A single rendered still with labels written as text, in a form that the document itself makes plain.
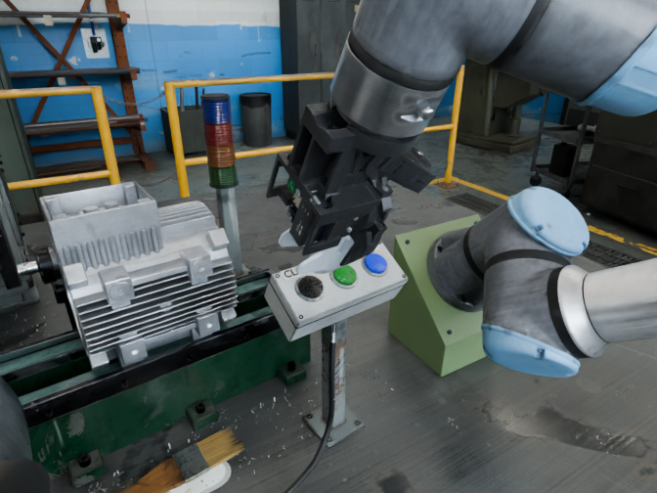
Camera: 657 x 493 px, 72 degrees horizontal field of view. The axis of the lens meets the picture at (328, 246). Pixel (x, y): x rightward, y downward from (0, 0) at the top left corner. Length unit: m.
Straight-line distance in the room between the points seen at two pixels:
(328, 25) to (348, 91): 5.69
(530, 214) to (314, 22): 5.37
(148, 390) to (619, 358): 0.80
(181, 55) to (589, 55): 5.61
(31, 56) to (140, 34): 1.06
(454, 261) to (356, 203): 0.44
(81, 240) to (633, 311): 0.63
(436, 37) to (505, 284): 0.43
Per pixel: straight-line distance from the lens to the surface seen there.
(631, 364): 1.00
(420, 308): 0.81
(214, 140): 0.98
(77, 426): 0.72
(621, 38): 0.31
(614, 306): 0.60
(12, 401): 0.47
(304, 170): 0.35
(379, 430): 0.73
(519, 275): 0.65
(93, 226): 0.61
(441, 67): 0.30
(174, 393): 0.74
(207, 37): 5.90
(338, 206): 0.35
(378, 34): 0.29
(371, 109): 0.31
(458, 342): 0.81
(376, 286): 0.57
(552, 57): 0.30
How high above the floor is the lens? 1.34
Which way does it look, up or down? 26 degrees down
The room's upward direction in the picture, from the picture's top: straight up
